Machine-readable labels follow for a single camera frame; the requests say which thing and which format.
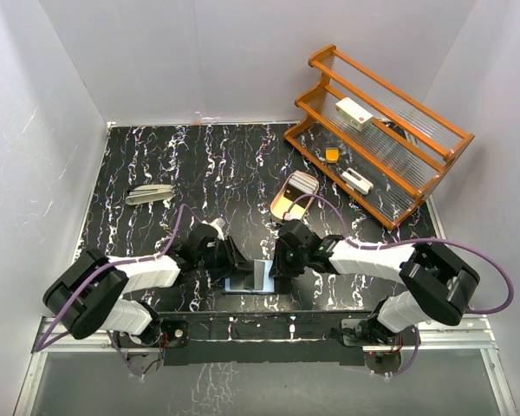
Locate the black VIP card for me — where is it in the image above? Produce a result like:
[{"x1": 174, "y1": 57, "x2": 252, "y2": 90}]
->
[{"x1": 283, "y1": 185, "x2": 303, "y2": 204}]

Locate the stack of credit cards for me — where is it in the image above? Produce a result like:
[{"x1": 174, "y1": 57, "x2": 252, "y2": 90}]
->
[{"x1": 287, "y1": 171, "x2": 319, "y2": 194}]

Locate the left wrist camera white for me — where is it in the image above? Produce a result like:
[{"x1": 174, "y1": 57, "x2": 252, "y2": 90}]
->
[{"x1": 209, "y1": 218, "x2": 225, "y2": 240}]

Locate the beige oval card tray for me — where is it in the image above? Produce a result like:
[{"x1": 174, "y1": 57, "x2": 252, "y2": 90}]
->
[{"x1": 270, "y1": 171, "x2": 320, "y2": 224}]

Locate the beige grey stapler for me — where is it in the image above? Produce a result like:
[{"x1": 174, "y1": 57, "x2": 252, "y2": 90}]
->
[{"x1": 125, "y1": 185, "x2": 174, "y2": 206}]

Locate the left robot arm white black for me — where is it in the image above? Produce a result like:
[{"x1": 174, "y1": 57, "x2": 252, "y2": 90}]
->
[{"x1": 42, "y1": 218, "x2": 254, "y2": 346}]

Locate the white small device on shelf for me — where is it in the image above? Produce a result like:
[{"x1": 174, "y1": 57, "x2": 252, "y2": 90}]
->
[{"x1": 341, "y1": 168, "x2": 374, "y2": 195}]

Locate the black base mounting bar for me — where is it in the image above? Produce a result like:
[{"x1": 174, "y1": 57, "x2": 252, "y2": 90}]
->
[{"x1": 120, "y1": 309, "x2": 421, "y2": 367}]

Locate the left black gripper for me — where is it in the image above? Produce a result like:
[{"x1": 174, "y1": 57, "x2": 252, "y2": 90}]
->
[{"x1": 196, "y1": 236, "x2": 253, "y2": 278}]

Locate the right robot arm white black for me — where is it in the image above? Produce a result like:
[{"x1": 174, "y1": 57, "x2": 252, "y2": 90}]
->
[{"x1": 270, "y1": 219, "x2": 480, "y2": 344}]

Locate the orange wooden shelf rack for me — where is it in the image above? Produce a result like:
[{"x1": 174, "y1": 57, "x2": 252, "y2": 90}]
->
[{"x1": 284, "y1": 44, "x2": 474, "y2": 230}]

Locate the orange small container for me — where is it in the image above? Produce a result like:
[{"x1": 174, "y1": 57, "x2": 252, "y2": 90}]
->
[{"x1": 325, "y1": 147, "x2": 340, "y2": 164}]

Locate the black leather card holder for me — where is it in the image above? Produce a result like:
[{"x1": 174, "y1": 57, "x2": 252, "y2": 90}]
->
[{"x1": 223, "y1": 260, "x2": 276, "y2": 295}]

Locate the white red small box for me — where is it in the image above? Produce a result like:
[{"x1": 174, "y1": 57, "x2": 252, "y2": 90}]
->
[{"x1": 335, "y1": 97, "x2": 374, "y2": 131}]

